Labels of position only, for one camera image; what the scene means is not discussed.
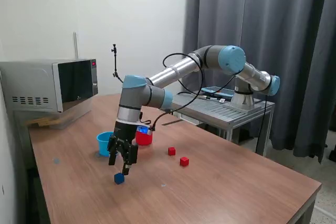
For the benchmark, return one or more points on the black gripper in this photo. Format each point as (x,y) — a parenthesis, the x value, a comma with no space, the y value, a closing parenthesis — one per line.
(125,133)

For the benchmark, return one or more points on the blue cube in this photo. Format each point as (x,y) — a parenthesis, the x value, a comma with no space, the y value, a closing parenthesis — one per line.
(119,179)

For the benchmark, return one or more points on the red cube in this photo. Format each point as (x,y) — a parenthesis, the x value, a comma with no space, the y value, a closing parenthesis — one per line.
(184,161)
(171,151)

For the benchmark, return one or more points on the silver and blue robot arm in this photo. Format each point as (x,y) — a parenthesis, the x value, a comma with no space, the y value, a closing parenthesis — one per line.
(178,70)

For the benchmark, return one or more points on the blue plastic bin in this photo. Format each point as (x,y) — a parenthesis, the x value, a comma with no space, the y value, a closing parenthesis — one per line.
(103,145)

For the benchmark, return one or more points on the red plastic bin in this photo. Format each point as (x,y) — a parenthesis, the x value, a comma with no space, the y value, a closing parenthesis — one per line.
(144,140)

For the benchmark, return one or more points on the grey round table sticker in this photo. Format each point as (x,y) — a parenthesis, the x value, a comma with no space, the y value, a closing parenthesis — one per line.
(164,185)
(56,160)

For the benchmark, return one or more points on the dark thin flat strip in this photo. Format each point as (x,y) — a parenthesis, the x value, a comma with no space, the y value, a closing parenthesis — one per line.
(173,122)

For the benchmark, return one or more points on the small white QR tag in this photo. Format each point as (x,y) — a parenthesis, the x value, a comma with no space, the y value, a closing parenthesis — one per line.
(222,100)

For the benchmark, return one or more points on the silver microwave oven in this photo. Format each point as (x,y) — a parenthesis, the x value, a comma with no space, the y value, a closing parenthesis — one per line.
(31,82)

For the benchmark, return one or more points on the robot teach pendant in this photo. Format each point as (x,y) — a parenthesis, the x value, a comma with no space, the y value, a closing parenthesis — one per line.
(223,93)

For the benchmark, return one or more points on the dark floor object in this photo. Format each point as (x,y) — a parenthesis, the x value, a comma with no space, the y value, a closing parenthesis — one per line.
(333,154)

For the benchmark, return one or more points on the grey curtain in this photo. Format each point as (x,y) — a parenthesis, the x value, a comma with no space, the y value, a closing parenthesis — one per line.
(288,11)

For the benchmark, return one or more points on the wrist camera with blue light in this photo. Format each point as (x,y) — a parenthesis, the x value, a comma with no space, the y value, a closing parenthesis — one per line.
(144,130)

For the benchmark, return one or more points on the white wall pole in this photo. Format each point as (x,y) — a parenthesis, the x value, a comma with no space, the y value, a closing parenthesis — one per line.
(76,45)

